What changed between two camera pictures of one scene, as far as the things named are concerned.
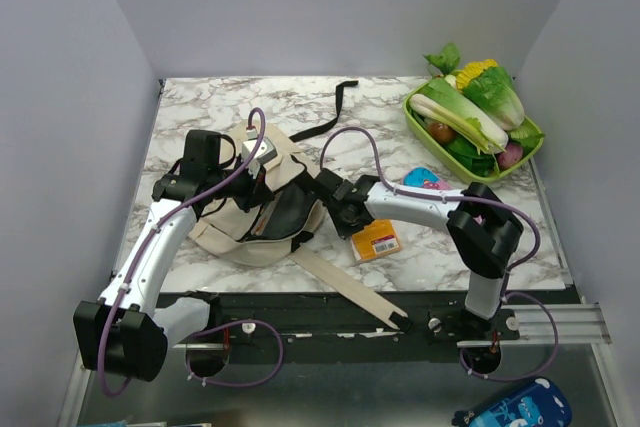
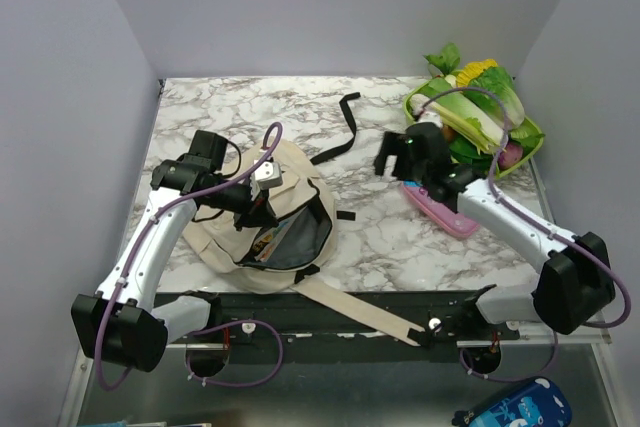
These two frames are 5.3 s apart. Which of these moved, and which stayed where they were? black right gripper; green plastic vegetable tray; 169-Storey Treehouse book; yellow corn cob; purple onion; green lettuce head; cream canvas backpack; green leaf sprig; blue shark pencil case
Moved: 169-Storey Treehouse book; cream canvas backpack; black right gripper
Stayed: green lettuce head; yellow corn cob; green leaf sprig; green plastic vegetable tray; purple onion; blue shark pencil case
